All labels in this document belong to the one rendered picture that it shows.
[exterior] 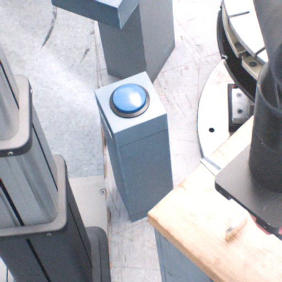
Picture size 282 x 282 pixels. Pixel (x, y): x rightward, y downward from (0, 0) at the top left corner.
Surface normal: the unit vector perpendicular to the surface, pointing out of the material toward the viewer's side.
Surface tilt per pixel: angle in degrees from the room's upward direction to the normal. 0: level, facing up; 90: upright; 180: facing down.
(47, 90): 0
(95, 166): 0
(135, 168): 90
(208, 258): 0
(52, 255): 90
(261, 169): 89
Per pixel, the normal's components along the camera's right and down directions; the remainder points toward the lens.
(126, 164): 0.37, 0.78
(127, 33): -0.46, 0.78
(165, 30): 0.88, 0.36
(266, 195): -0.07, -0.54
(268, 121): -0.74, 0.59
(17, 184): 0.08, 0.85
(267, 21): -0.96, -0.12
